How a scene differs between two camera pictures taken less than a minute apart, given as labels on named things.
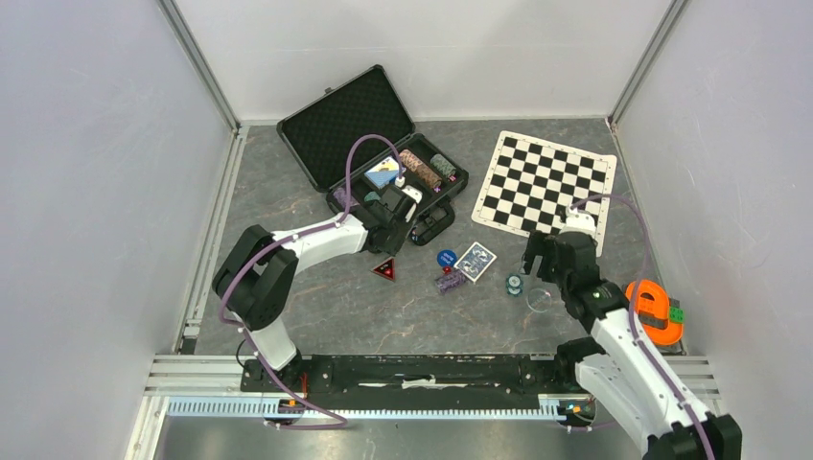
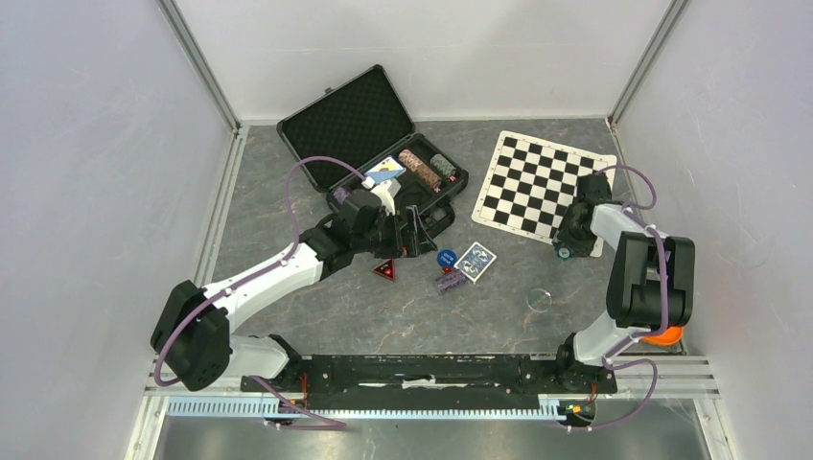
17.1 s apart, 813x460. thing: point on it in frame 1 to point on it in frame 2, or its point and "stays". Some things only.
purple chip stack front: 339,195 stays
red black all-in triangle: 386,269 stays
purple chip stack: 449,281 stays
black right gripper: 539,244 to 581,248
